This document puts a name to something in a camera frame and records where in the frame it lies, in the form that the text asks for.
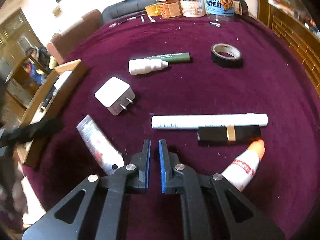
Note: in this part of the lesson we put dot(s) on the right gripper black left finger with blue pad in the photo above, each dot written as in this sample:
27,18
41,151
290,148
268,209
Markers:
93,209

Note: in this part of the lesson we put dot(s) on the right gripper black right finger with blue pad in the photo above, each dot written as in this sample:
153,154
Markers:
212,208

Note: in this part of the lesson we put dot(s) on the white bottle orange cap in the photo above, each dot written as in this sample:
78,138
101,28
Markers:
243,168

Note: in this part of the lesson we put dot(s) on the black gold lipstick tube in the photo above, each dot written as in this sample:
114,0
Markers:
224,134

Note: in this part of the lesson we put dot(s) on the white paint marker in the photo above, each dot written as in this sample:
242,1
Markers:
196,121

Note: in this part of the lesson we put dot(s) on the white power adapter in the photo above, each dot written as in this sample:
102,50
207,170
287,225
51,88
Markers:
115,95

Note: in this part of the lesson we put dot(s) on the white small bottle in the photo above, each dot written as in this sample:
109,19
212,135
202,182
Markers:
145,66

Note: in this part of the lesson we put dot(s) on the green marker pen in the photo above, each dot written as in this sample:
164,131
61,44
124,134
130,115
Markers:
172,58

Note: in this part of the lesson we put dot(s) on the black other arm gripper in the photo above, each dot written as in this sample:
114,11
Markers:
45,127

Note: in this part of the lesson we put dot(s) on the purple velvet tablecloth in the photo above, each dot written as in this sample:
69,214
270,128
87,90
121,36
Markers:
271,81

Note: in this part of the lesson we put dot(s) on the wooden organizer box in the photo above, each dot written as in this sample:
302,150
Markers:
47,102

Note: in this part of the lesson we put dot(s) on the black tape roll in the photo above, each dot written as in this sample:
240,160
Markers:
226,55

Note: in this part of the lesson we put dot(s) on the brown pink chair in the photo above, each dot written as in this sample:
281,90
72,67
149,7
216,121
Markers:
64,43

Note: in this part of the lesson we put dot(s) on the small blue battery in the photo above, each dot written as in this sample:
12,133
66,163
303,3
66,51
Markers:
215,24

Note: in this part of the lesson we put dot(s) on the orange label jar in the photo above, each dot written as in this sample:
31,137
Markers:
170,9

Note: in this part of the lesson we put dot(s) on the yellow tape roll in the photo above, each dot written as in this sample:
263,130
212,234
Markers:
153,10

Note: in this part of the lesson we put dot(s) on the white label jar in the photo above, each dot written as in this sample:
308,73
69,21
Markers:
193,8

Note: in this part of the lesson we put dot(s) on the blue cartoon label jar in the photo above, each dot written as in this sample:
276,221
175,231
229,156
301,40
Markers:
220,1

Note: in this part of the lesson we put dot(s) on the wooden brick pattern cabinet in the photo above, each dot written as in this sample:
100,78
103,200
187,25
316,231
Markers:
302,42

